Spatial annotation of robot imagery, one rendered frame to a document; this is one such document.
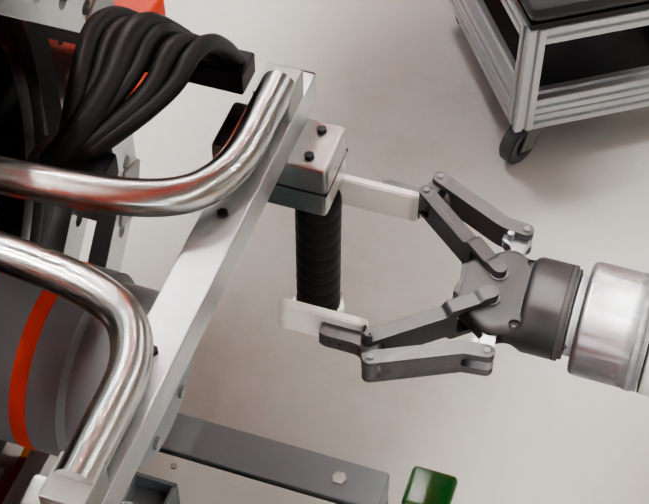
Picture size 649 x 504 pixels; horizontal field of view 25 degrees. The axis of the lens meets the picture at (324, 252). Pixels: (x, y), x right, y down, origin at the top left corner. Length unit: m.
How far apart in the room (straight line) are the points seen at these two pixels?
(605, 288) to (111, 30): 0.40
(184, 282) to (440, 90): 1.58
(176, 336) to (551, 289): 0.31
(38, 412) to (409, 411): 1.10
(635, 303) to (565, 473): 0.96
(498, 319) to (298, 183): 0.18
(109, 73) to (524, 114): 1.34
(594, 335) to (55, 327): 0.39
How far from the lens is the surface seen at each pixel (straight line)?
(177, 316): 0.92
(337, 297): 1.18
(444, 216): 1.16
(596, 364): 1.09
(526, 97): 2.25
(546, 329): 1.09
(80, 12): 1.13
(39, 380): 1.01
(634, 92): 2.33
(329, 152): 1.05
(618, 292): 1.09
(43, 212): 1.37
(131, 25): 1.01
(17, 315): 1.02
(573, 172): 2.38
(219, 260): 0.95
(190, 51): 1.00
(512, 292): 1.12
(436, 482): 1.23
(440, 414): 2.06
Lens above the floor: 1.71
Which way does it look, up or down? 50 degrees down
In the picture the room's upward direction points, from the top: straight up
